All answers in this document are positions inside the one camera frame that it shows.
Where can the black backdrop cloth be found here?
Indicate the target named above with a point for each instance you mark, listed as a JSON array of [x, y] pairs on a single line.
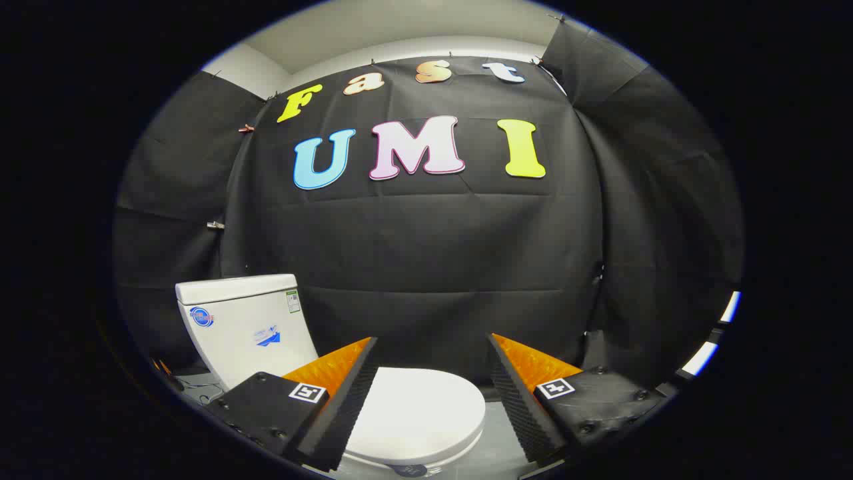
[[426, 246]]

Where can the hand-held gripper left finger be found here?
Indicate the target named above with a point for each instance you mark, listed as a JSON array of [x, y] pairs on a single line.
[[346, 406]]

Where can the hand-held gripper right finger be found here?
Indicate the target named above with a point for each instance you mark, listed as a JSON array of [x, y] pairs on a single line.
[[516, 406]]

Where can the white toilet lid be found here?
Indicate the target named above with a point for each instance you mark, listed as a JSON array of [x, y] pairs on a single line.
[[420, 410]]

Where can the white toilet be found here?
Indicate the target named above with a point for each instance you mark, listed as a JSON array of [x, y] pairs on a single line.
[[240, 333]]

